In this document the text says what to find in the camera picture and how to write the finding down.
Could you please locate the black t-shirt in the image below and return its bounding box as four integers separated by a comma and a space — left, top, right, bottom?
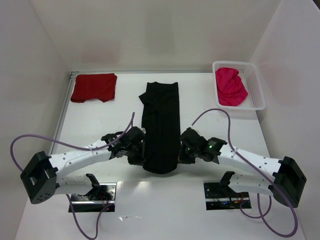
139, 82, 181, 175

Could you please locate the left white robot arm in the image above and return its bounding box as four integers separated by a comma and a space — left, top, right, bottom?
20, 126, 146, 205

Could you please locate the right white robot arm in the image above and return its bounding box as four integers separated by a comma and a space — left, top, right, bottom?
178, 128, 307, 208

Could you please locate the folded red t-shirt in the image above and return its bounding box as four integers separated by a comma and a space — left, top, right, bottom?
70, 73, 118, 103

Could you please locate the pink t-shirt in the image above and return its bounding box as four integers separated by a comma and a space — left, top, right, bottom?
215, 67, 248, 107

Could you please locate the white plastic basket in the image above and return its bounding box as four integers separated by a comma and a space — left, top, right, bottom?
212, 60, 266, 112

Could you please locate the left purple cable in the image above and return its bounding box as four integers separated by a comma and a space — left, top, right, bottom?
9, 111, 136, 240

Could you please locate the purple cable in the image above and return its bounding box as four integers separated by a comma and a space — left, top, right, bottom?
190, 107, 299, 237
9, 111, 136, 240

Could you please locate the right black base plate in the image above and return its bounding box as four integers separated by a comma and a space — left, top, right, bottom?
203, 181, 252, 211

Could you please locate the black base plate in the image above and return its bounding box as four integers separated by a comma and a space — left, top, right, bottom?
203, 181, 252, 211
68, 182, 117, 213

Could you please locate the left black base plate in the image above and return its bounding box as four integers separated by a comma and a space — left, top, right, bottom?
68, 182, 117, 213

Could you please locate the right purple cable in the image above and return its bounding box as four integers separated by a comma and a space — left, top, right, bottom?
190, 107, 299, 237

